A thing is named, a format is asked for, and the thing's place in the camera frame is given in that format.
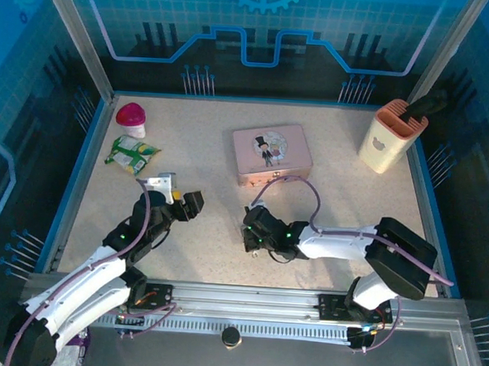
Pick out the aluminium mounting rail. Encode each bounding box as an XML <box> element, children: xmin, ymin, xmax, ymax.
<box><xmin>20</xmin><ymin>272</ymin><xmax>470</xmax><ymax>331</ymax></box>

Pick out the black knife handle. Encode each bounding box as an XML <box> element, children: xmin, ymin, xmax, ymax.
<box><xmin>400</xmin><ymin>86</ymin><xmax>448</xmax><ymax>124</ymax></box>

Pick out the cream knife block orange top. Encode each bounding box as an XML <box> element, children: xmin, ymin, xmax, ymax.
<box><xmin>356</xmin><ymin>95</ymin><xmax>432</xmax><ymax>178</ymax></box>

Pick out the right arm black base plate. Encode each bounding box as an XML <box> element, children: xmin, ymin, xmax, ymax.
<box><xmin>316</xmin><ymin>292</ymin><xmax>395</xmax><ymax>326</ymax></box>

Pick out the aluminium frame post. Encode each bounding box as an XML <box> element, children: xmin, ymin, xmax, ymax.
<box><xmin>30</xmin><ymin>0</ymin><xmax>123</xmax><ymax>102</ymax></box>
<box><xmin>405</xmin><ymin>0</ymin><xmax>488</xmax><ymax>108</ymax></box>

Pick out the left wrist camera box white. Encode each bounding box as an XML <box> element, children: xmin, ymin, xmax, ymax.
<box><xmin>140</xmin><ymin>169</ymin><xmax>178</xmax><ymax>205</ymax></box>

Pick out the black controller board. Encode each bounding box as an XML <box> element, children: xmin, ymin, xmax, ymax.
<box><xmin>114</xmin><ymin>307</ymin><xmax>147</xmax><ymax>336</ymax></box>
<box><xmin>345</xmin><ymin>321</ymin><xmax>381</xmax><ymax>352</ymax></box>

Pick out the pink tin box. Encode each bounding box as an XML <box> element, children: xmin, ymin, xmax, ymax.
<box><xmin>229</xmin><ymin>120</ymin><xmax>317</xmax><ymax>193</ymax></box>

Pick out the slotted grey cable duct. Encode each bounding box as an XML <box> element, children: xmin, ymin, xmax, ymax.
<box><xmin>94</xmin><ymin>309</ymin><xmax>354</xmax><ymax>344</ymax></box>

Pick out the green snack bag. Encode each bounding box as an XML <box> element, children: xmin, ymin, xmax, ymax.
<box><xmin>103</xmin><ymin>133</ymin><xmax>163</xmax><ymax>179</ymax></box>

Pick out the round black knob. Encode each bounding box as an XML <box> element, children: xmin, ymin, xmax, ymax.
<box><xmin>220</xmin><ymin>325</ymin><xmax>243</xmax><ymax>352</ymax></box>

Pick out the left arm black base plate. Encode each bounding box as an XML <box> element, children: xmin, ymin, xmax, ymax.
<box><xmin>126</xmin><ymin>281</ymin><xmax>175</xmax><ymax>313</ymax></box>

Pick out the pink mushroom shaped toy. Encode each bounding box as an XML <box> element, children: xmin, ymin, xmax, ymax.
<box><xmin>114</xmin><ymin>101</ymin><xmax>149</xmax><ymax>140</ymax></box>

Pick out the purple snack bag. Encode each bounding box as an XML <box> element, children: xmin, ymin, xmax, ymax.
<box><xmin>52</xmin><ymin>324</ymin><xmax>93</xmax><ymax>366</ymax></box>

